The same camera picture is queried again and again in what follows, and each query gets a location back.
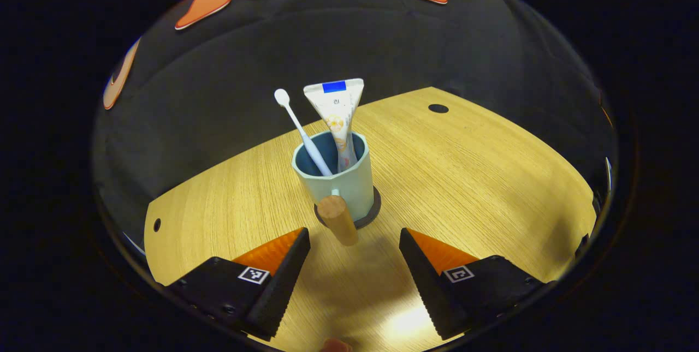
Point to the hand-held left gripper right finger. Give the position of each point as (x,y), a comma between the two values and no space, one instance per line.
(423,281)

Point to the wooden desktop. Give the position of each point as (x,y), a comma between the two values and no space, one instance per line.
(464,188)

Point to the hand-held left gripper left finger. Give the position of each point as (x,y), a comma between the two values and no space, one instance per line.
(284,286)

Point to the black backdrop cloth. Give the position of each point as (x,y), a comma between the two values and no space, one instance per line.
(246,68)

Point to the dark round coaster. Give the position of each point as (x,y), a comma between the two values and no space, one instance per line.
(373,213)

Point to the white toothpaste tube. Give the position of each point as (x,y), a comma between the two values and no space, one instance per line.
(336,106)

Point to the white toothbrush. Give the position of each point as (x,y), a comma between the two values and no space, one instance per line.
(282,96)

